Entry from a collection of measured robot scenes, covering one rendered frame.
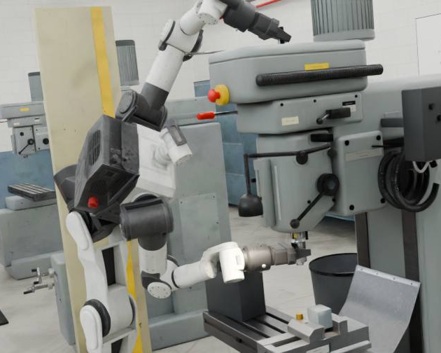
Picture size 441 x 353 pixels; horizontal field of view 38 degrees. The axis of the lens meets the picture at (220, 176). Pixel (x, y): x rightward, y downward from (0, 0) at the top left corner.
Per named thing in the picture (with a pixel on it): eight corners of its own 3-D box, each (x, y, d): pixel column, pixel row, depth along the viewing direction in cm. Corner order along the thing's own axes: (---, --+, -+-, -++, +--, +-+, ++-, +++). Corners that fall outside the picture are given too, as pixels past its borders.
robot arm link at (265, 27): (259, 47, 203) (226, 31, 200) (271, 19, 203) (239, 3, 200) (271, 43, 191) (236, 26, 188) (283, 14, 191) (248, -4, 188)
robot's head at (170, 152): (166, 170, 199) (182, 155, 194) (151, 143, 202) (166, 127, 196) (180, 167, 204) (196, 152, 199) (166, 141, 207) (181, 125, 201)
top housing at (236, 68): (248, 103, 179) (242, 45, 177) (205, 106, 202) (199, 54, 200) (374, 89, 201) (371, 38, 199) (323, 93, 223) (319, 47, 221)
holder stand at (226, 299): (242, 322, 236) (236, 270, 234) (207, 309, 254) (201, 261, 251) (266, 313, 243) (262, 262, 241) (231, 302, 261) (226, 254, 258)
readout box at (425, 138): (428, 162, 179) (423, 87, 176) (404, 161, 187) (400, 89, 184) (476, 153, 188) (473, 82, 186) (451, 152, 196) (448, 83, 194)
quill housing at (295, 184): (292, 238, 192) (283, 133, 188) (256, 229, 210) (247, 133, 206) (341, 227, 201) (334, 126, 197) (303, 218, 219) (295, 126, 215)
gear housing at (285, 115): (277, 134, 185) (274, 100, 184) (235, 134, 206) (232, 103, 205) (365, 122, 201) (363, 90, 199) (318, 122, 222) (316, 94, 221)
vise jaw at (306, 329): (309, 343, 193) (308, 330, 193) (287, 331, 204) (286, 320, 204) (325, 338, 196) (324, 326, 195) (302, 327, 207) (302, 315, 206)
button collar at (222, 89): (224, 105, 187) (222, 84, 186) (214, 106, 192) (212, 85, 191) (229, 104, 187) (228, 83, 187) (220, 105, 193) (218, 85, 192)
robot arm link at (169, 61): (197, 36, 224) (171, 94, 225) (164, 19, 220) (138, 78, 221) (206, 35, 213) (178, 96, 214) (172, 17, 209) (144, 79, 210)
